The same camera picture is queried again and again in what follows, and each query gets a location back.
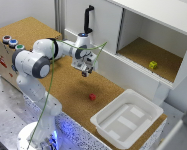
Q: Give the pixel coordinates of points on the red button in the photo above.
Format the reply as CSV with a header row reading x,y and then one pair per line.
x,y
6,38

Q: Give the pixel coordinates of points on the wooden drawer box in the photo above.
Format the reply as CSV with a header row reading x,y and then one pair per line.
x,y
26,30

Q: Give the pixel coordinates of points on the white cabinet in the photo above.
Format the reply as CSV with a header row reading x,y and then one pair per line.
x,y
143,13

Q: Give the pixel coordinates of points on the pink block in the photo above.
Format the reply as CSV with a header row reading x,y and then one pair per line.
x,y
92,97

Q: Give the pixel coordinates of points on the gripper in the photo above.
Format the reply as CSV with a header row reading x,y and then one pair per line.
x,y
83,63

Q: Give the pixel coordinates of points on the green button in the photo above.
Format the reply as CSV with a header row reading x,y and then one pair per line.
x,y
19,47

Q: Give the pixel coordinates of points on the yellow block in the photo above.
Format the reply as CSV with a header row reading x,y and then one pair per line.
x,y
153,64

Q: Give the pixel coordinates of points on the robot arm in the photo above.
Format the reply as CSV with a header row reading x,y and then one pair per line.
x,y
29,65

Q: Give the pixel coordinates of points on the blue button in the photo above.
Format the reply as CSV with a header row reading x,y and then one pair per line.
x,y
13,42

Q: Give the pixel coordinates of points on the white plastic box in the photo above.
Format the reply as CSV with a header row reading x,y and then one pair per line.
x,y
126,120

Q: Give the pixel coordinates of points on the white sliding door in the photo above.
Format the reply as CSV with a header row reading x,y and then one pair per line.
x,y
103,20

